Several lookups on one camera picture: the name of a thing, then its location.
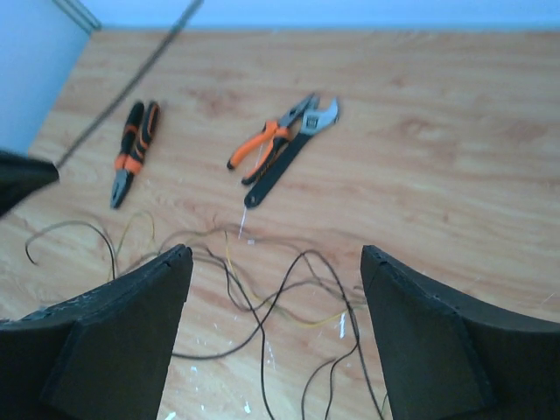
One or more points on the adjustable wrench black handle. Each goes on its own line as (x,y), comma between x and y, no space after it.
(303,130)

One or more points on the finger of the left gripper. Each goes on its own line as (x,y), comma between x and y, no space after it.
(22,176)

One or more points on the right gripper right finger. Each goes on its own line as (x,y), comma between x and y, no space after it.
(447,355)

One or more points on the large orange black pliers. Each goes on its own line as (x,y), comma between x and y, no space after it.
(137,136)

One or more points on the aluminium frame rails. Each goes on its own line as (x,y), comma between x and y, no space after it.
(79,14)

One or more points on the small orange black pliers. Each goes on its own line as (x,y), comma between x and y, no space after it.
(262,144)

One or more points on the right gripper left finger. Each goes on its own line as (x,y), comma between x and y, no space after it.
(104,354)

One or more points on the black zip tie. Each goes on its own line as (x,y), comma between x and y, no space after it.
(163,45)

